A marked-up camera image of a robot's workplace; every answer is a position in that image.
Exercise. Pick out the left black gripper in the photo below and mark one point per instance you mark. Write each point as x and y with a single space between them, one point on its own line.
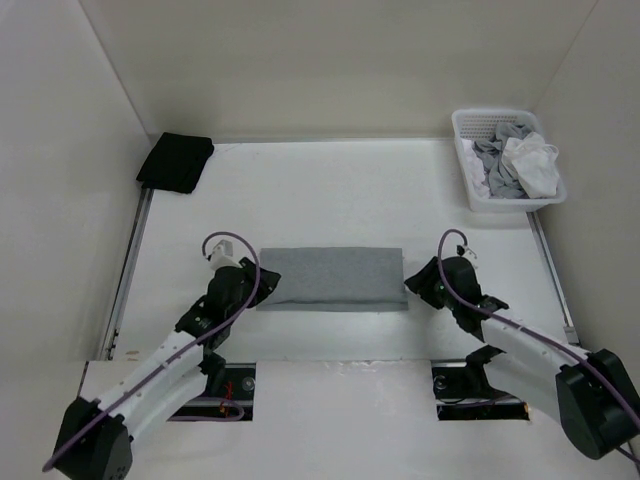
268 283

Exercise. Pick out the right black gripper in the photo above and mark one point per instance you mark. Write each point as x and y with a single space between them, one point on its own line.
421 282

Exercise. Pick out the grey tank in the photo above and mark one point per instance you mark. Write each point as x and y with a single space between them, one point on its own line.
336 279
501 182

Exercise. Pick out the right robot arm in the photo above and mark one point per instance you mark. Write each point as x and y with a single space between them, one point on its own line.
589 394

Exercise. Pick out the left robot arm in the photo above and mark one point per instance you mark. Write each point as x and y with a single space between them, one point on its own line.
98 436

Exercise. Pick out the white tank top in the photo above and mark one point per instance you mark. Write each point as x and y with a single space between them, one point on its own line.
476 169

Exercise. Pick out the folded black tank top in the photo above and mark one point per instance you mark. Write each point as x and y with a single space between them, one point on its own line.
175 163

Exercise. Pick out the white plastic basket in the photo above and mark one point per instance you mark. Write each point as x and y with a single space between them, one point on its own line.
480 123

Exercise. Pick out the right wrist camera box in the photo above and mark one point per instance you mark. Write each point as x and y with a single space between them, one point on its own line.
463 250

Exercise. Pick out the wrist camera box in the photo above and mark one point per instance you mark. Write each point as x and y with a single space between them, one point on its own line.
463 250
221 256

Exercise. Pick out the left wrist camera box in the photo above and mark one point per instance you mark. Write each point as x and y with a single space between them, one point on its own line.
221 256

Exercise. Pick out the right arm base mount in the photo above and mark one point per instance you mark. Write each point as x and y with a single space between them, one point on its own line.
463 392

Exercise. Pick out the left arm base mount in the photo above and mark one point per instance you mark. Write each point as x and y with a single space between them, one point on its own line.
235 384

